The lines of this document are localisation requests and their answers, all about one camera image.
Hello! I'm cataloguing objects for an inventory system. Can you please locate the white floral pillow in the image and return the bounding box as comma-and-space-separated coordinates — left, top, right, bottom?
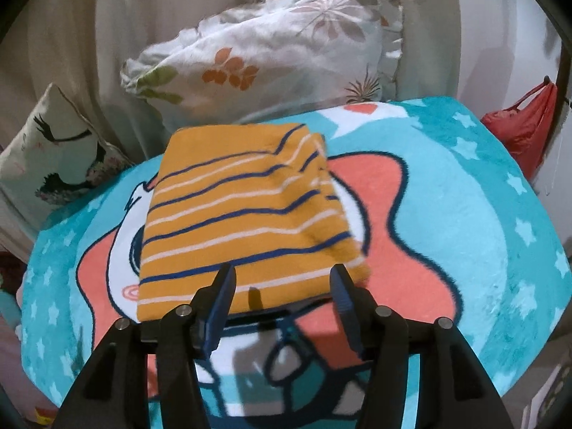
120, 0, 405, 137

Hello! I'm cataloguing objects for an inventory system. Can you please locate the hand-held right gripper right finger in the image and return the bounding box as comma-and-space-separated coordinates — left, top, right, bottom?
330, 263, 514, 429

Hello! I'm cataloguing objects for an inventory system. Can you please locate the yellow striped sweater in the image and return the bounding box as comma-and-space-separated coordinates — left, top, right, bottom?
136, 123, 371, 322

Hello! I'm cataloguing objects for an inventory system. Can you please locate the bird print cushion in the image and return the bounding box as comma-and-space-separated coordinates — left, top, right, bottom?
0, 83, 135, 215

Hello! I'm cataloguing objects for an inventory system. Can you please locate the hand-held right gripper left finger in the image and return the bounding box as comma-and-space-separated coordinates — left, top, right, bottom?
56, 263, 237, 429

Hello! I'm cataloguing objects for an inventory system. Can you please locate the teal printed blanket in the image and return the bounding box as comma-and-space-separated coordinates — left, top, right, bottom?
20, 96, 572, 429

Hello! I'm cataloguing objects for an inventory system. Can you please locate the red plastic bag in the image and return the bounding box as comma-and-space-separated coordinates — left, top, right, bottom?
480, 81, 559, 179

